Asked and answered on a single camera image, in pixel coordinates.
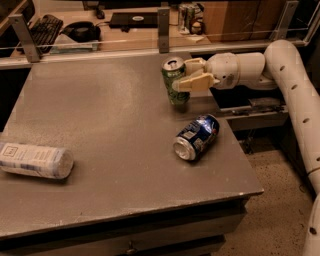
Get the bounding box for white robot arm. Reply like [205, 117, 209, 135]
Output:
[173, 40, 320, 256]

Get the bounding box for black laptop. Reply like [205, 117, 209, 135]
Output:
[109, 12, 158, 28]

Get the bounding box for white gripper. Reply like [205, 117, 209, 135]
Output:
[172, 53, 240, 92]

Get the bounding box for green soda can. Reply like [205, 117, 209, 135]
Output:
[161, 56, 190, 105]

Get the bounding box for black keyboard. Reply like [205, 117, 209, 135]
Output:
[30, 14, 63, 53]

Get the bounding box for grey table drawer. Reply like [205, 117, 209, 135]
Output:
[0, 200, 246, 256]

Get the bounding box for metal bracket middle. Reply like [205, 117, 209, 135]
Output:
[157, 7, 170, 53]

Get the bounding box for wooden cabinet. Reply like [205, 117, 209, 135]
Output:
[203, 0, 287, 42]

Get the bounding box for metal bracket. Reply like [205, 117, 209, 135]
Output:
[157, 7, 170, 53]
[269, 0, 299, 41]
[9, 14, 41, 63]

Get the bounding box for metal shelf rail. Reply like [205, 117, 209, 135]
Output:
[220, 97, 288, 131]

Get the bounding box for metal bracket left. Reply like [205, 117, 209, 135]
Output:
[9, 14, 41, 63]

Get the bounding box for metal bracket right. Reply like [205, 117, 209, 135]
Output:
[269, 0, 299, 41]

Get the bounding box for white plastic bottle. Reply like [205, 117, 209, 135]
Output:
[0, 142, 74, 179]

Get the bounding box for black headphones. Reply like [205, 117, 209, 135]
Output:
[62, 21, 101, 43]

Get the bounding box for blue soda can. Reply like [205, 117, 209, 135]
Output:
[173, 114, 220, 161]

